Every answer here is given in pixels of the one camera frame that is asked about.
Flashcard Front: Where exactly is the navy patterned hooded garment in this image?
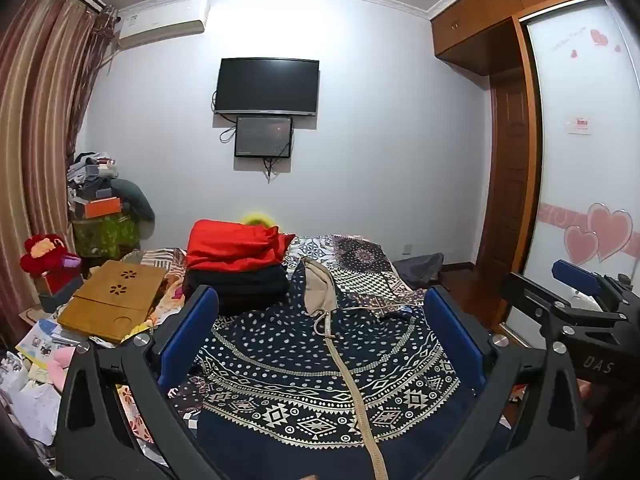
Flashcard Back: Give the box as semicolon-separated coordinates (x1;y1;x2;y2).
192;257;501;480

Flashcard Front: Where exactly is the black wall television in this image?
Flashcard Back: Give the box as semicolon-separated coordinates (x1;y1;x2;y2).
214;58;321;117

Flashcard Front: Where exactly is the pile of clothes and boxes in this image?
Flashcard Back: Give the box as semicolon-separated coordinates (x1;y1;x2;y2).
66;151;125;221

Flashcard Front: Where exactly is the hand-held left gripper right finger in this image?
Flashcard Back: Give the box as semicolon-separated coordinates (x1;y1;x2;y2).
425;285;588;480

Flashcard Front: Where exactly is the grey bag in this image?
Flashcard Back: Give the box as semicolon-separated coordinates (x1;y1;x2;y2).
392;252;445;291

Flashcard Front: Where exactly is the teal box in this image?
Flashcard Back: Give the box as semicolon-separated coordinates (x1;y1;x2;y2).
39;269;86;313

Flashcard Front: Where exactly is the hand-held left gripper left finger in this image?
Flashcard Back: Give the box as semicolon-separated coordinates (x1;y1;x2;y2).
55;285;221;480

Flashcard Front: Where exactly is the red plush flower toy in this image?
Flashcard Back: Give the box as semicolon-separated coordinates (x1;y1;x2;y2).
20;232;72;277

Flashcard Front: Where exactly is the black monitor cable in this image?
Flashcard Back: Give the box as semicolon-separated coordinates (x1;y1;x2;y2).
262;156;291;184

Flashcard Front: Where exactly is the striped brown curtain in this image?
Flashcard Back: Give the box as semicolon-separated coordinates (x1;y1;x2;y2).
0;0;118;321

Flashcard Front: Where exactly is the small black wall monitor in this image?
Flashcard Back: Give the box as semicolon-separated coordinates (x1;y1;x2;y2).
234;116;295;159

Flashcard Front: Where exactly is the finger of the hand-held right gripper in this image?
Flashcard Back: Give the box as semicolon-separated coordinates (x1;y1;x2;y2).
501;271;623;348
551;259;621;306

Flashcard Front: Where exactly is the wooden lap table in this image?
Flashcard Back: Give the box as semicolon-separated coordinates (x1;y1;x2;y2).
56;260;168;345

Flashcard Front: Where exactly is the pile of papers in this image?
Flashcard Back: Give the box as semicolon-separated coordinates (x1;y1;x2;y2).
0;310;101;448

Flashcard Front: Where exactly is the green patterned cloth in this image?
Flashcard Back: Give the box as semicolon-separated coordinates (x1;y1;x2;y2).
72;207;142;261

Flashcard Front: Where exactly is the brown wooden door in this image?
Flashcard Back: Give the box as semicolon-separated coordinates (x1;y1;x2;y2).
474;67;532;293

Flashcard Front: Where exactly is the wooden overhead cabinet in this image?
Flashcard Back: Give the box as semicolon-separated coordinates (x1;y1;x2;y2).
430;0;606;77

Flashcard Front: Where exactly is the red white door sticker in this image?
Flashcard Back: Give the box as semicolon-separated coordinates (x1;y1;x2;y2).
566;115;596;136

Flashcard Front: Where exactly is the white air conditioner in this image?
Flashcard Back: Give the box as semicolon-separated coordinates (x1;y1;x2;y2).
116;0;211;51

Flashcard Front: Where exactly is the red folded clothing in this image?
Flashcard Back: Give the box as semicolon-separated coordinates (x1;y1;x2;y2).
186;219;297;272

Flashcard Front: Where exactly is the dark folded clothing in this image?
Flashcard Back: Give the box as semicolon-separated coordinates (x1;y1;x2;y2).
182;264;291;313

